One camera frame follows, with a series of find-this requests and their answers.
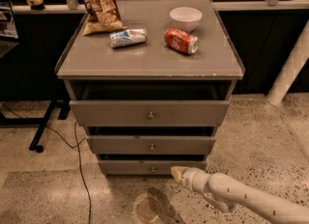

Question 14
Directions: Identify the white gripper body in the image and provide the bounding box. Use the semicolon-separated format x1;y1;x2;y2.
182;168;211;193

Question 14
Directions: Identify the black floor cable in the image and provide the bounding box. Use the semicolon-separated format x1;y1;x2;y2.
0;101;93;224

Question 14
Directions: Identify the grey middle drawer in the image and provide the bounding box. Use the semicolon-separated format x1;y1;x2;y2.
87;135;215;154

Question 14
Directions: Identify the grey top drawer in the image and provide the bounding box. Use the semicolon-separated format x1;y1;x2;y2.
70;100;230;126

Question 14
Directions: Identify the grey drawer cabinet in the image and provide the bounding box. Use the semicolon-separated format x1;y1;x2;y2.
57;0;244;162

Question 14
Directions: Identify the white bowl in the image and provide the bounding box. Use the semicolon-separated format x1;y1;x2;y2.
170;7;203;33

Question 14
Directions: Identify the black desk leg frame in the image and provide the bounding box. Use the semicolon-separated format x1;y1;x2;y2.
0;100;70;153

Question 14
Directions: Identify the grey bottom drawer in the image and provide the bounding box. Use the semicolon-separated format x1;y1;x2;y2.
98;160;207;177

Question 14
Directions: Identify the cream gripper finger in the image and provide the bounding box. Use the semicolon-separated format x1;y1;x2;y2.
171;166;187;182

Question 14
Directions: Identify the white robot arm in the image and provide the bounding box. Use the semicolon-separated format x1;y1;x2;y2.
173;91;309;224

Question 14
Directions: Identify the small yellow figurine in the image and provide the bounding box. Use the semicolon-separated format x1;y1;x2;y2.
26;0;44;10

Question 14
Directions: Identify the grey drawer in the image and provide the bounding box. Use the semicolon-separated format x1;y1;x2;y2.
70;100;230;126
87;135;215;154
98;160;207;177

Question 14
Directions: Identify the silver blue soda can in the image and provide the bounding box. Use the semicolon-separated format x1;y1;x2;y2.
109;28;147;48

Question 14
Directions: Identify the sea salt chips bag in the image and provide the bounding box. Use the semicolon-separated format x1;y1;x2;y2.
83;0;125;36

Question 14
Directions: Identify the red cola can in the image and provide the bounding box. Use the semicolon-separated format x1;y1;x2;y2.
164;28;199;55

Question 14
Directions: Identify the round floor drain cover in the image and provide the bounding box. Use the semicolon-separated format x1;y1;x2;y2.
133;196;162;224

